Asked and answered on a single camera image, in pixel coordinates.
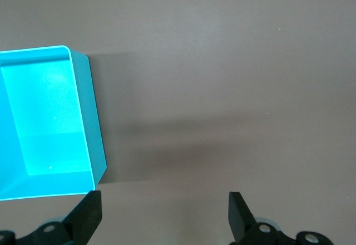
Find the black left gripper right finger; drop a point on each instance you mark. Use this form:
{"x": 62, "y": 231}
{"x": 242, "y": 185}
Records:
{"x": 239, "y": 220}

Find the teal plastic bin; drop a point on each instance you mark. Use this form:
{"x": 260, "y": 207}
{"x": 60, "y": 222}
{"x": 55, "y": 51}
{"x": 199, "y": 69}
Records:
{"x": 50, "y": 117}

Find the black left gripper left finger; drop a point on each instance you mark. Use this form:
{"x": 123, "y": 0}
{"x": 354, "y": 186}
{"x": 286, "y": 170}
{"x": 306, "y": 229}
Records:
{"x": 83, "y": 217}

